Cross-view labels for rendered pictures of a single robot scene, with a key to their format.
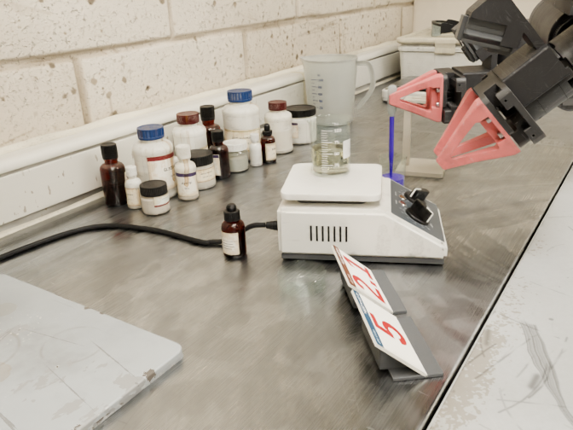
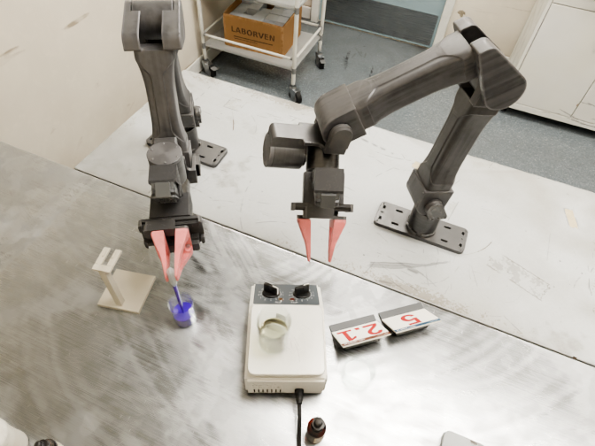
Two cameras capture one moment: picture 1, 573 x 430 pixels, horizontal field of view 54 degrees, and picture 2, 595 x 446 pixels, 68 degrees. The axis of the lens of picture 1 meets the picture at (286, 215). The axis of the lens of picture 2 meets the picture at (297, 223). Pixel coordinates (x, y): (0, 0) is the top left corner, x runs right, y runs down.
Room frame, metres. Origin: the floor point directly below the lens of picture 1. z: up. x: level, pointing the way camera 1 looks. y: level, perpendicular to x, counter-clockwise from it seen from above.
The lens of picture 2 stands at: (0.74, 0.23, 1.65)
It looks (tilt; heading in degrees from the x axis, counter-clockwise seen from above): 51 degrees down; 255
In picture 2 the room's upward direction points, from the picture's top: 5 degrees clockwise
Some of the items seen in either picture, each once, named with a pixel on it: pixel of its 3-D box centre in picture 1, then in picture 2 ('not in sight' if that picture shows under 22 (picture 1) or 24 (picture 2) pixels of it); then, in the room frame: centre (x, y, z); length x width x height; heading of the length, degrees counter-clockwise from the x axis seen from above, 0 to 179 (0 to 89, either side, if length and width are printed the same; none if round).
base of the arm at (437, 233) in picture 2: not in sight; (424, 217); (0.32, -0.31, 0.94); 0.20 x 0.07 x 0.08; 146
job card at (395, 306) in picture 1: (367, 277); (359, 330); (0.53, -0.08, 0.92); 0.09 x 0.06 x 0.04; 6
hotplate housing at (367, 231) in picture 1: (354, 212); (285, 335); (0.67, -0.09, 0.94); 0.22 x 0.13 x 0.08; 80
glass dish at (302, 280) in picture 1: (302, 280); (359, 371); (0.55, -0.01, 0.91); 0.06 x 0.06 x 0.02
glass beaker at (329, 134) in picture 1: (327, 144); (273, 332); (0.69, -0.06, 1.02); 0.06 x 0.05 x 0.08; 81
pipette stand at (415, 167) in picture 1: (423, 134); (119, 273); (0.94, -0.24, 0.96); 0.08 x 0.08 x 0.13; 69
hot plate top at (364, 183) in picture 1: (333, 180); (286, 338); (0.67, -0.06, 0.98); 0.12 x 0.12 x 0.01; 80
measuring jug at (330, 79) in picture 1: (336, 90); not in sight; (1.33, -0.13, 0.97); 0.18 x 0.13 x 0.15; 65
